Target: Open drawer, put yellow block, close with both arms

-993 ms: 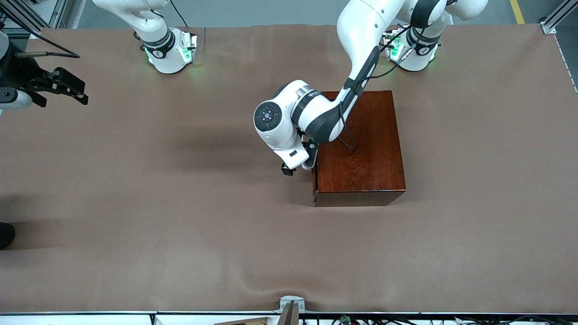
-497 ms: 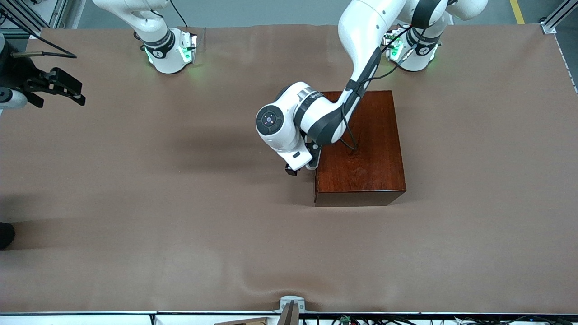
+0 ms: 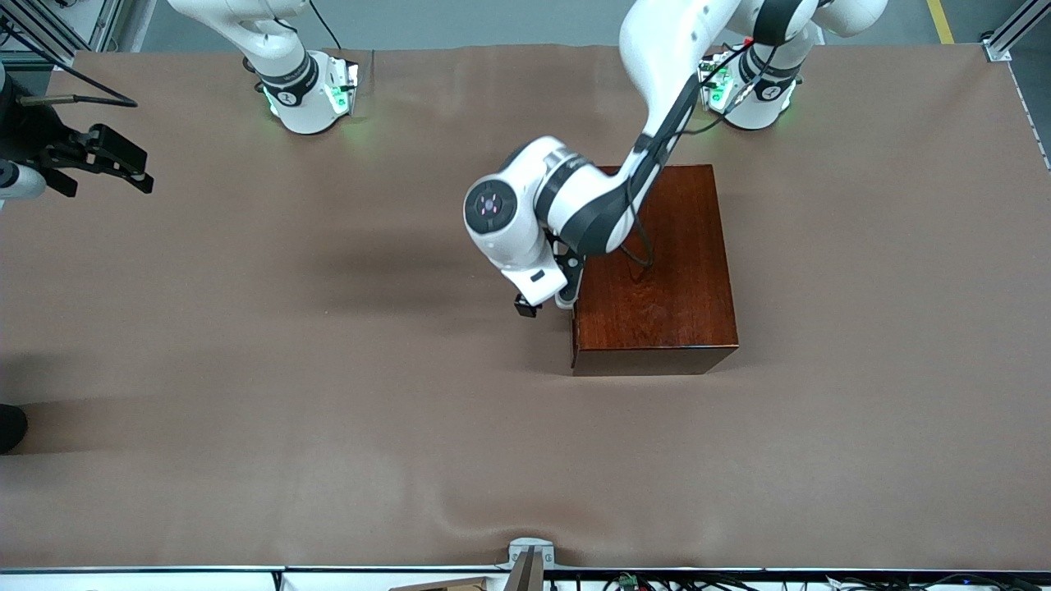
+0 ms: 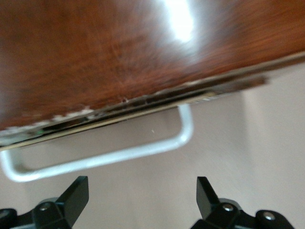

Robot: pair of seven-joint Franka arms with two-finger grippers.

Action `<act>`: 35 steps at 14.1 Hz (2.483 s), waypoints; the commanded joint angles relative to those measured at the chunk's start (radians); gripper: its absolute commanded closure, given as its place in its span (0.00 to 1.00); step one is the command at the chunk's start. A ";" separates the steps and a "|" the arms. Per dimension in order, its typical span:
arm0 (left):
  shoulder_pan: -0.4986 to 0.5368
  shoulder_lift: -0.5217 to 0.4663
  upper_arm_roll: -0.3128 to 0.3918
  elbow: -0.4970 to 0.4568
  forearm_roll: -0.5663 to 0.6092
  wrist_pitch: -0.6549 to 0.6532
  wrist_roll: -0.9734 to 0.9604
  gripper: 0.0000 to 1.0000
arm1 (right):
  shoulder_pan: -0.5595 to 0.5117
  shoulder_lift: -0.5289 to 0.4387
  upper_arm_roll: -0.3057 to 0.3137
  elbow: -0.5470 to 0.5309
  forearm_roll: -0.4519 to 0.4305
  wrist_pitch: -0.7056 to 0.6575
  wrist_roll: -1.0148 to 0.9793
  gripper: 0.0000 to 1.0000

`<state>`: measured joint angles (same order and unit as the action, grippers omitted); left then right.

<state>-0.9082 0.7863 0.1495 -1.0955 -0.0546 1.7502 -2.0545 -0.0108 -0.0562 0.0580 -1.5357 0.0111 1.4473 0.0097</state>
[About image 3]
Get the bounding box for dark red wooden cabinet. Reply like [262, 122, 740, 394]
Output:
[571, 164, 740, 377]

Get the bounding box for brown table cloth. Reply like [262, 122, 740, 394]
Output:
[0, 43, 1051, 571]

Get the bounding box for black round object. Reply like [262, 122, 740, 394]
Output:
[0, 404, 28, 454]

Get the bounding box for light wooden board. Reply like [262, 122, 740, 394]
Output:
[388, 577, 493, 591]

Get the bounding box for aluminium frame profile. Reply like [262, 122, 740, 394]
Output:
[981, 0, 1051, 62]
[0, 0, 157, 71]

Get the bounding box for black base cable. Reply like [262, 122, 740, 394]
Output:
[308, 0, 346, 52]

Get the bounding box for grey metal camera bracket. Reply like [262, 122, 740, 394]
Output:
[497, 538, 555, 591]

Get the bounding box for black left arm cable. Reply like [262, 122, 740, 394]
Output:
[620, 41, 777, 272]

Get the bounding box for black cable bundle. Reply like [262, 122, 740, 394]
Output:
[550, 572, 1051, 591]

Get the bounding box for white table edge rail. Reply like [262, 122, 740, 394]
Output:
[1008, 62, 1051, 172]

